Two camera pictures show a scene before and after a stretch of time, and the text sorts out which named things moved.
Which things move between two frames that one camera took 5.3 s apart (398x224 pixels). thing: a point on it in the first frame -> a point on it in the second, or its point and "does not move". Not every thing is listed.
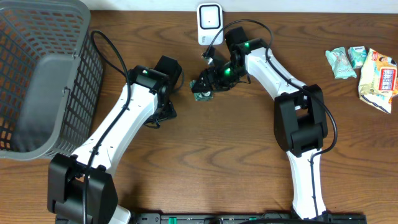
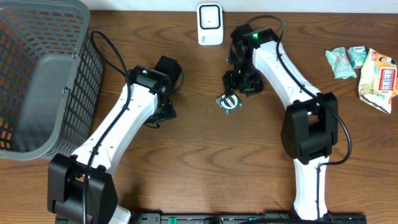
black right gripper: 212,81 -> 229,84
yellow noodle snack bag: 378,79 does not move
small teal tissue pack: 357,55 does not move
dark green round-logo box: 201,96 -> 230,103
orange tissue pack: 395,91 does not move
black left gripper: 170,112 does not move
